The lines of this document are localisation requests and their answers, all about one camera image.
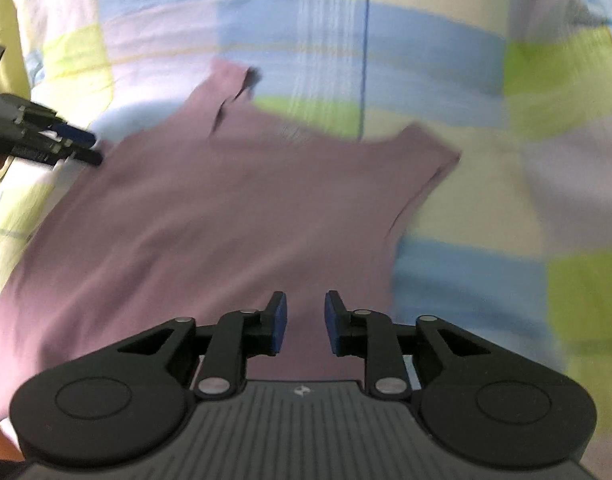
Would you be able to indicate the plaid blue green blanket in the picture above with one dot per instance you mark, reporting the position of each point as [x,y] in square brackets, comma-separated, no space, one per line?
[435,60]

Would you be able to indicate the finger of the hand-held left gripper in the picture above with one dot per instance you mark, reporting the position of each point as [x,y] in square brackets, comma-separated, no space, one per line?
[76,133]
[83,157]

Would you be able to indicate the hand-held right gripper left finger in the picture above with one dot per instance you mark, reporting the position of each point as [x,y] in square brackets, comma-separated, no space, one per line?
[280,322]

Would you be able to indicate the mauve pink tank top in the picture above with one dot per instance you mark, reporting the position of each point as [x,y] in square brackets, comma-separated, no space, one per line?
[211,220]

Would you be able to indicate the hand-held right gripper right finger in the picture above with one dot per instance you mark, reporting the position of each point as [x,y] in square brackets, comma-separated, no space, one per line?
[332,322]

